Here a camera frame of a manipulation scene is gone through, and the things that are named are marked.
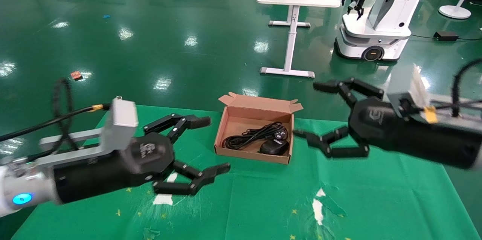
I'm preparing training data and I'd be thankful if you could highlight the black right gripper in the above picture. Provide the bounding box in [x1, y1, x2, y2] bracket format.
[293, 77, 482, 170]

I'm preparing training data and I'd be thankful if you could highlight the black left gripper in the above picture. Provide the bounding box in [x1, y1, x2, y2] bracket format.
[53, 114, 231, 205]

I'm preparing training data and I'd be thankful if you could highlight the black power cable with plug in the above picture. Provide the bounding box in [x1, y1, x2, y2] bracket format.
[221, 121, 289, 150]

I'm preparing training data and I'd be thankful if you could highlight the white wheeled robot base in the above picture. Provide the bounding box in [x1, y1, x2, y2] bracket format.
[334, 0, 435, 62]

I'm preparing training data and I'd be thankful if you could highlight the open brown cardboard box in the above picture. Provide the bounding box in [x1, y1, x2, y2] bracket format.
[214, 92, 304, 165]

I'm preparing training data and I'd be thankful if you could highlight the green table cloth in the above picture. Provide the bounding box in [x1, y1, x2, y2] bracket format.
[11, 104, 480, 240]

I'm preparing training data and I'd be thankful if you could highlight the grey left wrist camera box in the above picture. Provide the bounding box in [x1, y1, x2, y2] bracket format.
[101, 99, 139, 151]

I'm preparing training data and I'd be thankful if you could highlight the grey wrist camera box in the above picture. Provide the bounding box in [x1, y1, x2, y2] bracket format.
[387, 63, 430, 114]
[101, 99, 139, 151]

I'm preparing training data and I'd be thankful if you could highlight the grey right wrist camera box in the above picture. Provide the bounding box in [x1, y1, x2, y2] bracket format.
[387, 63, 430, 114]

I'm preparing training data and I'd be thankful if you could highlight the grey left camera bracket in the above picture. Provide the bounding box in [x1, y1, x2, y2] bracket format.
[39, 129, 113, 168]

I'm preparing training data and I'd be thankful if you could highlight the black right camera cable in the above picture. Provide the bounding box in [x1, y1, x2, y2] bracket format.
[424, 58, 482, 124]

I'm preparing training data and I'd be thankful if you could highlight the black camera cable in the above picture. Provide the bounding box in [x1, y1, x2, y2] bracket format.
[424, 58, 482, 124]
[0, 78, 113, 146]

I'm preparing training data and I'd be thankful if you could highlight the black power adapter with cord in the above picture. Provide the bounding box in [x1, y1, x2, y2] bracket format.
[410, 31, 482, 42]

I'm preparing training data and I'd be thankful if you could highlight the black left camera cable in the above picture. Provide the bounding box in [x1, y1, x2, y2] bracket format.
[0, 78, 113, 146]

